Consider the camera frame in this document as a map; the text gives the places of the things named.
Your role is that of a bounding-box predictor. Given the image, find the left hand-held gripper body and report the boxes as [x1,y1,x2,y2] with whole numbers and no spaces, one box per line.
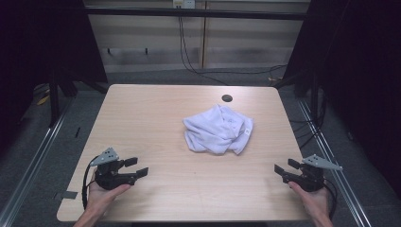
[90,147,137,191]

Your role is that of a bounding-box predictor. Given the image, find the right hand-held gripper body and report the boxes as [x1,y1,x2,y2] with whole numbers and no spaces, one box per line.
[283,153,344,193]

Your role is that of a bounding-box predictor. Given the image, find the white towel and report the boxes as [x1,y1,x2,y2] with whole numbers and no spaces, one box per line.
[182,103,254,156]

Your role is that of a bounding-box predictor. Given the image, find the person's right hand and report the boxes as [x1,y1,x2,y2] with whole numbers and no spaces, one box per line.
[288,181,331,218]

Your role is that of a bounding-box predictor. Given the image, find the person's left hand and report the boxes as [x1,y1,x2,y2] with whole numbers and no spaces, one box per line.
[83,170,131,218]

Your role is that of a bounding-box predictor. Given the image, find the grey tape piece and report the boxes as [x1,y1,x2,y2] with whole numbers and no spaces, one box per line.
[61,190,78,201]

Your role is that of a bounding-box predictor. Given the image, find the yellow floor object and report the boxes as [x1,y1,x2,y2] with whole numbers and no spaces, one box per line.
[36,94,51,107]

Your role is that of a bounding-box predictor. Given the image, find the black curtain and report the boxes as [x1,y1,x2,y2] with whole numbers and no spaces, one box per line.
[0,0,109,155]
[282,0,401,198]

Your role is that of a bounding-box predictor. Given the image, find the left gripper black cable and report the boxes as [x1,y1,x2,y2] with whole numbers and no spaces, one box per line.
[81,155,100,211]

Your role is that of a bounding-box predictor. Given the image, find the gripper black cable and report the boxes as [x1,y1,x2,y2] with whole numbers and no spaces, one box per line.
[81,155,100,211]
[323,177,339,220]

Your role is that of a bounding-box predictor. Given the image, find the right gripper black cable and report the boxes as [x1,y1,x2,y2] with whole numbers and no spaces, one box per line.
[323,177,339,220]

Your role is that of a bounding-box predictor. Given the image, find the metal floor rail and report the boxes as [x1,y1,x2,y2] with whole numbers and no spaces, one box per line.
[0,96,76,227]
[297,97,374,227]

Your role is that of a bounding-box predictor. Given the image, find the black floor cables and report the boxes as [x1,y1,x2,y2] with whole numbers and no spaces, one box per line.
[288,88,327,150]

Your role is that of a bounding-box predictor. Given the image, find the black stand post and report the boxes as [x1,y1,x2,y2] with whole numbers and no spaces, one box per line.
[47,75,61,129]

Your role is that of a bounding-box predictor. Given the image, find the black wall cable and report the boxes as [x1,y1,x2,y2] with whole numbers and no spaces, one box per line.
[177,15,288,86]

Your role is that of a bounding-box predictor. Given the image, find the black horizontal frame bar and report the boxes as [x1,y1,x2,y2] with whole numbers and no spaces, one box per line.
[84,7,312,22]

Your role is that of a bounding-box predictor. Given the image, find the white wall socket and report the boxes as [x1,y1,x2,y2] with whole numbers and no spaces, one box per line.
[172,0,197,9]

